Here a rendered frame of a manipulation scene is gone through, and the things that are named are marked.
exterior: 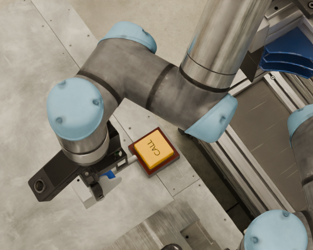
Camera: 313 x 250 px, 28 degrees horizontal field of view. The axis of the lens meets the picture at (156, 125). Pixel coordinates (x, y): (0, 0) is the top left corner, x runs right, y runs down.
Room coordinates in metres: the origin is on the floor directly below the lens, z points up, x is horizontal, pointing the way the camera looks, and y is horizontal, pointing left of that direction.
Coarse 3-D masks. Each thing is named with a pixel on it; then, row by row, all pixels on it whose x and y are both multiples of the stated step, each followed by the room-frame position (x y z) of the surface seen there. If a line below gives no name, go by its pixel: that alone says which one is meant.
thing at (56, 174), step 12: (60, 156) 0.32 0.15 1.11; (48, 168) 0.31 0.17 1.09; (60, 168) 0.31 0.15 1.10; (72, 168) 0.30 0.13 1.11; (84, 168) 0.31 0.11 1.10; (36, 180) 0.29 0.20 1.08; (48, 180) 0.29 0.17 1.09; (60, 180) 0.29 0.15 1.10; (72, 180) 0.29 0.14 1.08; (36, 192) 0.27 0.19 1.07; (48, 192) 0.27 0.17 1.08
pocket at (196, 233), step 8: (192, 224) 0.27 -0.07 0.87; (200, 224) 0.27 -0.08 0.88; (184, 232) 0.25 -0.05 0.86; (192, 232) 0.25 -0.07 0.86; (200, 232) 0.25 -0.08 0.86; (192, 240) 0.24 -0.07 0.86; (200, 240) 0.24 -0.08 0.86; (208, 240) 0.24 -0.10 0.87; (192, 248) 0.22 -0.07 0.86; (200, 248) 0.22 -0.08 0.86
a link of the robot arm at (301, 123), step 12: (312, 108) 0.35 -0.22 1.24; (288, 120) 0.34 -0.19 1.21; (300, 120) 0.33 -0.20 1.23; (312, 120) 0.33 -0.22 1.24; (300, 132) 0.32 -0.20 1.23; (312, 132) 0.31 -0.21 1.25; (300, 144) 0.30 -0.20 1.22; (312, 144) 0.29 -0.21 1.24; (300, 156) 0.29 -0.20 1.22; (312, 156) 0.28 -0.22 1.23; (300, 168) 0.27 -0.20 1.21; (312, 168) 0.26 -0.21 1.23; (312, 180) 0.25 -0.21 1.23
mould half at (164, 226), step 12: (168, 204) 0.30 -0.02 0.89; (180, 204) 0.30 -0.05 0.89; (156, 216) 0.28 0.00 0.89; (168, 216) 0.28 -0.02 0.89; (180, 216) 0.28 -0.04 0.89; (192, 216) 0.28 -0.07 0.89; (144, 228) 0.26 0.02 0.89; (156, 228) 0.26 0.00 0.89; (168, 228) 0.26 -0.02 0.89; (180, 228) 0.26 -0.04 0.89; (120, 240) 0.23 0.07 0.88; (132, 240) 0.23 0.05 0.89; (144, 240) 0.23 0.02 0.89; (156, 240) 0.23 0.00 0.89; (168, 240) 0.23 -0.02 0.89; (180, 240) 0.23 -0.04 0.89
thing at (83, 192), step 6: (132, 156) 0.38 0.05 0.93; (132, 162) 0.37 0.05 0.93; (114, 168) 0.36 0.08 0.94; (108, 174) 0.35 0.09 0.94; (114, 174) 0.35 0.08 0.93; (78, 180) 0.33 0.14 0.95; (72, 186) 0.32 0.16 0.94; (78, 186) 0.32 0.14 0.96; (84, 186) 0.32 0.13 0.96; (78, 192) 0.31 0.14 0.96; (84, 192) 0.31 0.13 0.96; (84, 198) 0.30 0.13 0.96; (90, 198) 0.30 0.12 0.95; (84, 204) 0.29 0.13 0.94; (90, 204) 0.30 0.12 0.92
